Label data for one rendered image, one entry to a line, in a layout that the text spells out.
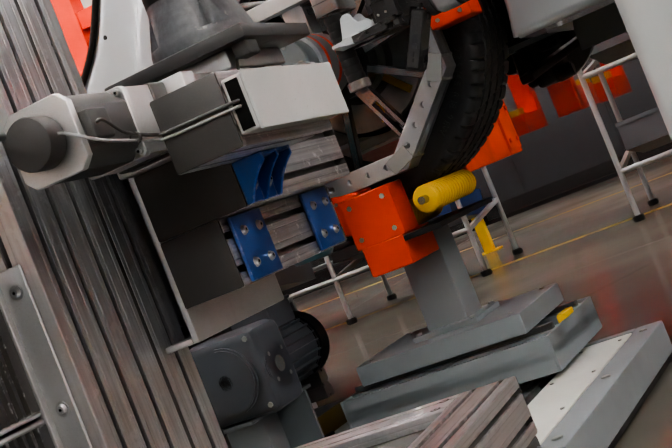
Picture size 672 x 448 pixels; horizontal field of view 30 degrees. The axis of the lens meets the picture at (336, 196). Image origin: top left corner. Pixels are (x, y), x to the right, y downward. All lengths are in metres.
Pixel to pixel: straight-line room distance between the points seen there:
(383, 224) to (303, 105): 1.12
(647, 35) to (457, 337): 2.43
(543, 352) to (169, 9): 1.18
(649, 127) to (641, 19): 5.90
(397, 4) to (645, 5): 2.08
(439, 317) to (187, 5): 1.25
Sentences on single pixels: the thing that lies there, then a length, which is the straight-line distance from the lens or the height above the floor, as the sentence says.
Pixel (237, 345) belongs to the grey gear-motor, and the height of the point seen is 0.38.
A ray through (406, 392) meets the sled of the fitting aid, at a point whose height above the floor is 0.15.
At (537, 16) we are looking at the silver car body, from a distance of 2.55.
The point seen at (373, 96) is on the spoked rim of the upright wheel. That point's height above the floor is 0.75.
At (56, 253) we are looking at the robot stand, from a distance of 1.52.
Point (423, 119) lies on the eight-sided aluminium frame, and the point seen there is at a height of 0.66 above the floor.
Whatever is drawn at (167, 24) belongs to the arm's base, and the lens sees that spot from 1.71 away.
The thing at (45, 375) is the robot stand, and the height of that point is 0.50.
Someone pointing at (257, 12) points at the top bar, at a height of 0.97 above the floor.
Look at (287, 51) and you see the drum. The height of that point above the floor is 0.88.
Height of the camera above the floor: 0.54
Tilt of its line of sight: 1 degrees up
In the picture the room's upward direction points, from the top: 22 degrees counter-clockwise
